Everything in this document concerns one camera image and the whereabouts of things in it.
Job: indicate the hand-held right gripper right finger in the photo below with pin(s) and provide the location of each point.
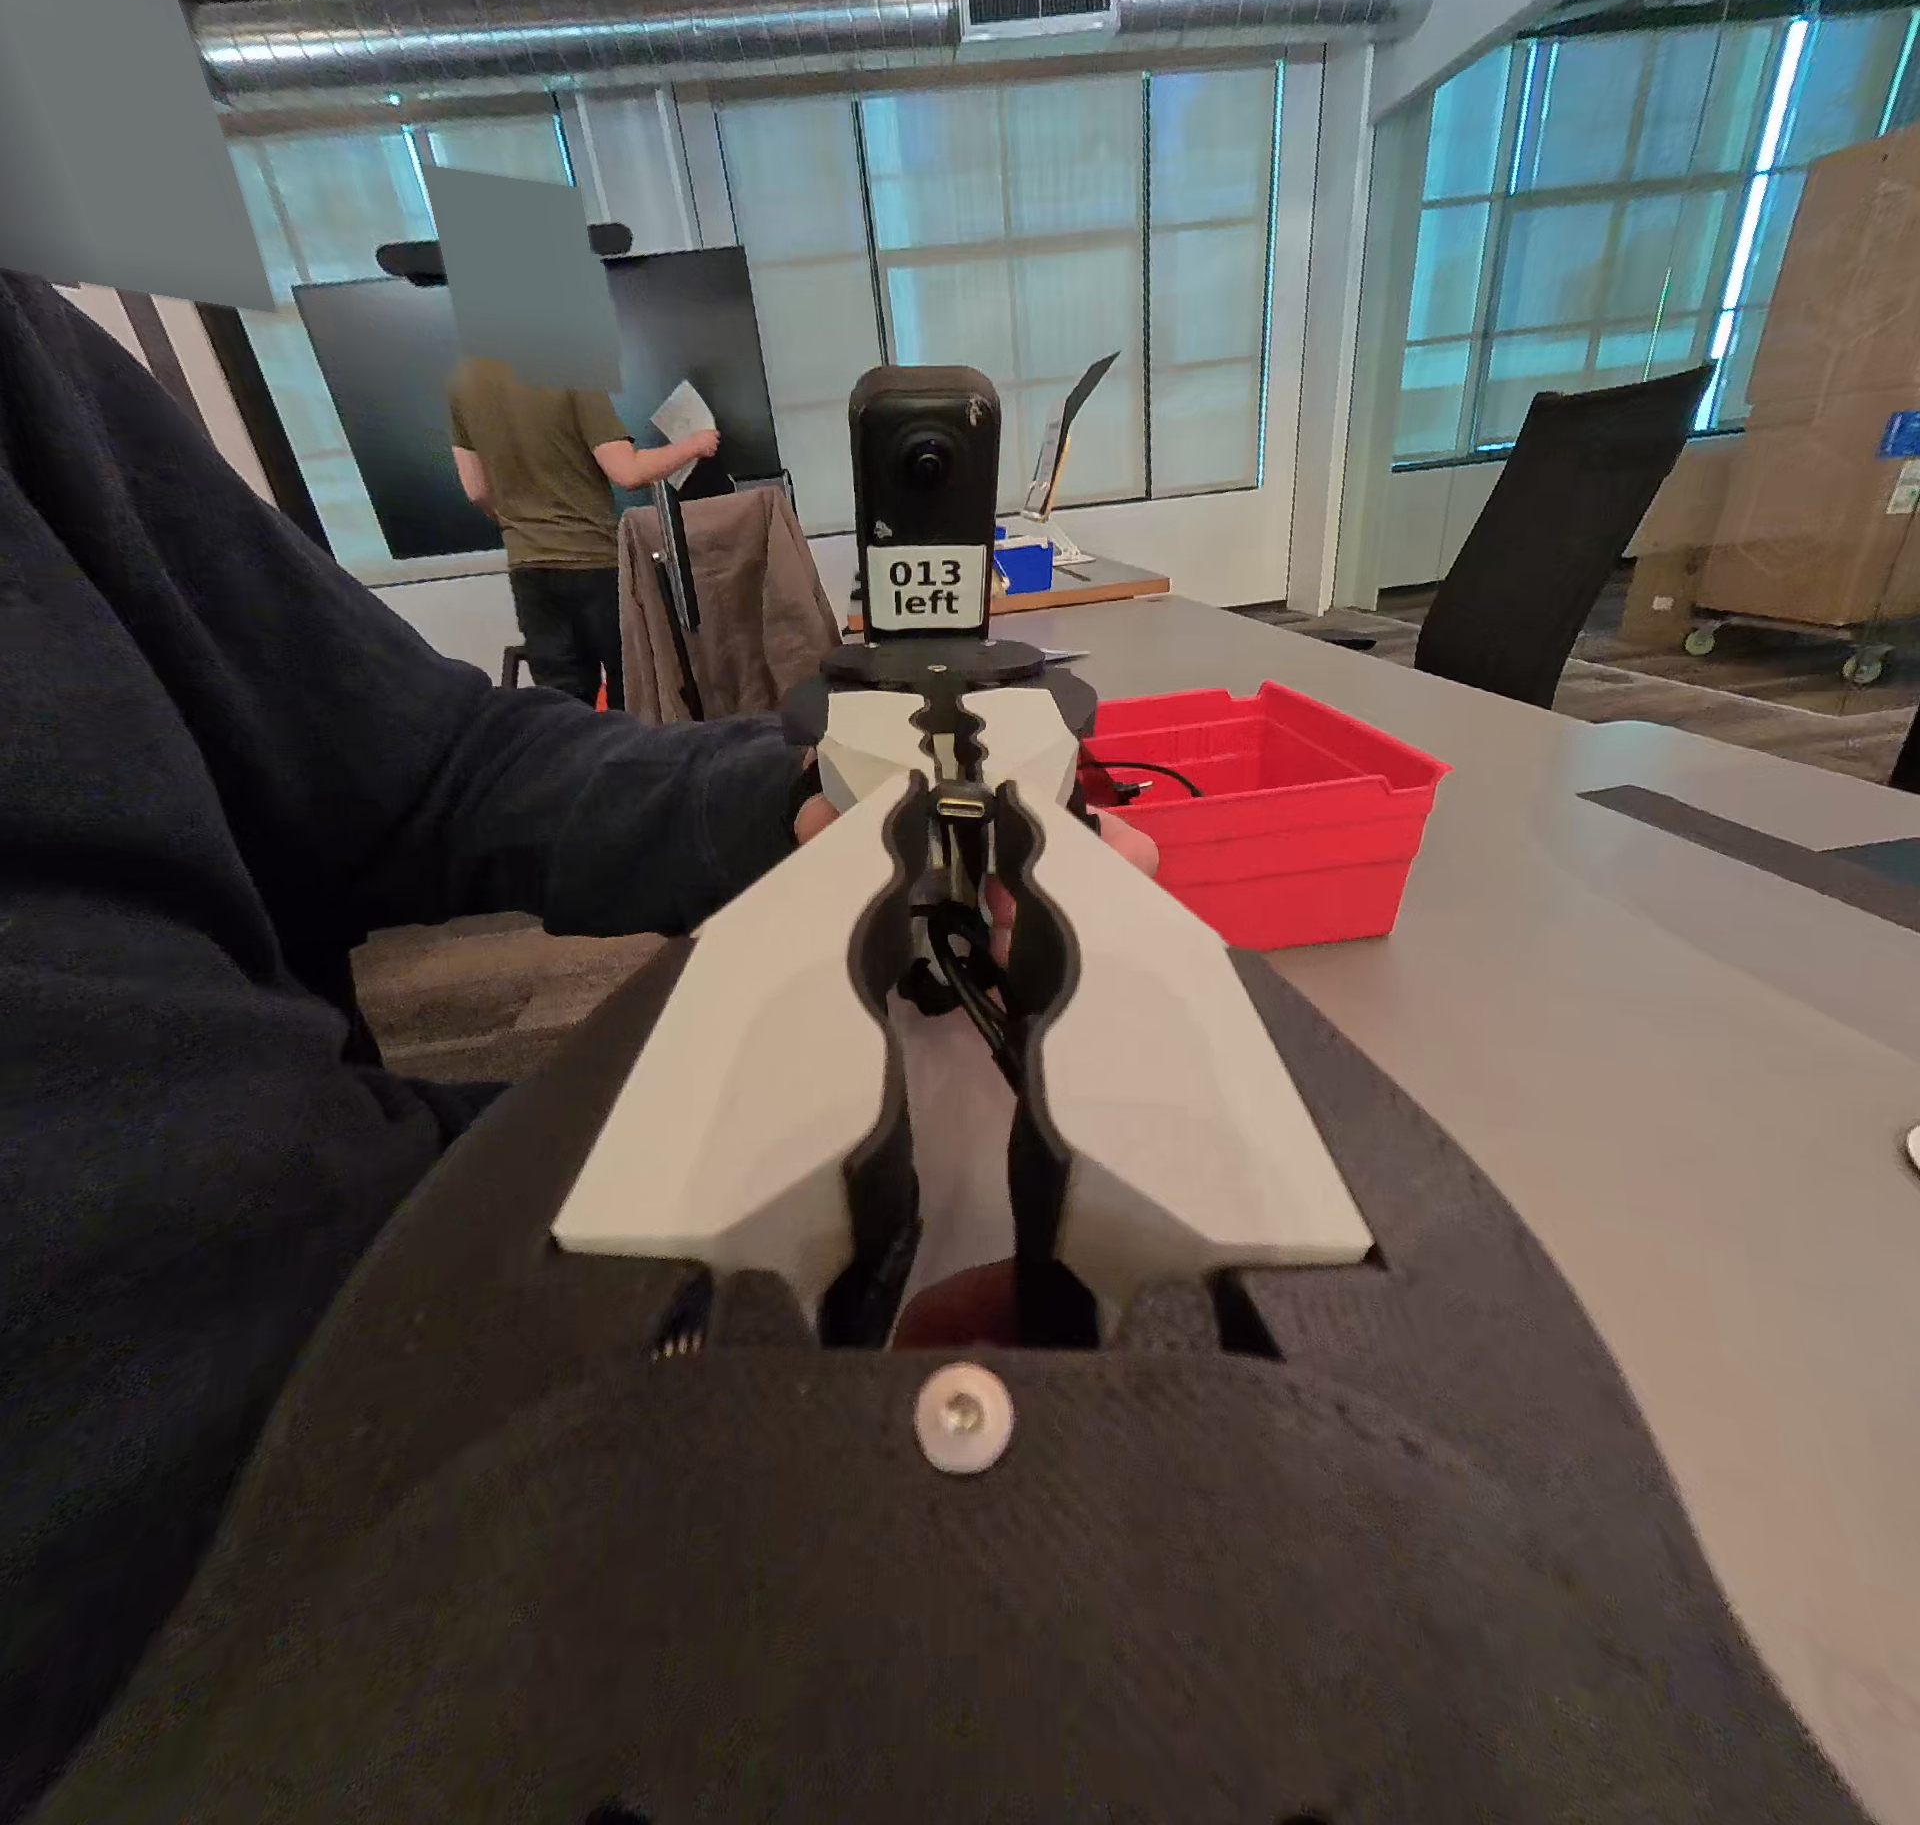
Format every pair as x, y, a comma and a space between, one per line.
1187, 1106

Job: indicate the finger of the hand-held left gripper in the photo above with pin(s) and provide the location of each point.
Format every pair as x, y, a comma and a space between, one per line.
885, 745
1036, 745

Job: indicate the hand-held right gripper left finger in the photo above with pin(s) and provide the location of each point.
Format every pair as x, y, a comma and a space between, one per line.
735, 1092

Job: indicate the red plastic bin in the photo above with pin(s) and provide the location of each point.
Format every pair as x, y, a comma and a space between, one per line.
1291, 835

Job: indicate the person's left forearm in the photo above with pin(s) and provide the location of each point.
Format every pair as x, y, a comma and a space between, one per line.
571, 792

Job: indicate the person's left hand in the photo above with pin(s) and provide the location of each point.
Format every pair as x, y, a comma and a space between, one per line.
1121, 841

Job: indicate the person's right hand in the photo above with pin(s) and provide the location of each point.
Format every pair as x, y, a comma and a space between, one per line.
960, 1311

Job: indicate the blue box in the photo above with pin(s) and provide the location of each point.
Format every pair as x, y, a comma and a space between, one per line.
1024, 560

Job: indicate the wooden beam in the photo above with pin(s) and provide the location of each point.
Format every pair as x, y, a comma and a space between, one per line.
1096, 589

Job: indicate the brown jacket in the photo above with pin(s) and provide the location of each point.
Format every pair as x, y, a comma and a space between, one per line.
735, 614

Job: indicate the white paper sheet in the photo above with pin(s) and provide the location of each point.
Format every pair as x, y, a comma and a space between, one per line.
687, 424

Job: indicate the black display screen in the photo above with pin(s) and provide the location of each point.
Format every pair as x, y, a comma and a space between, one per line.
377, 417

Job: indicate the stack of cardboard boxes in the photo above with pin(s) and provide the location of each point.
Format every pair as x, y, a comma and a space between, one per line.
1815, 354

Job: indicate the silver ceiling duct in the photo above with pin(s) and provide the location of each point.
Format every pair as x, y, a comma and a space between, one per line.
599, 31

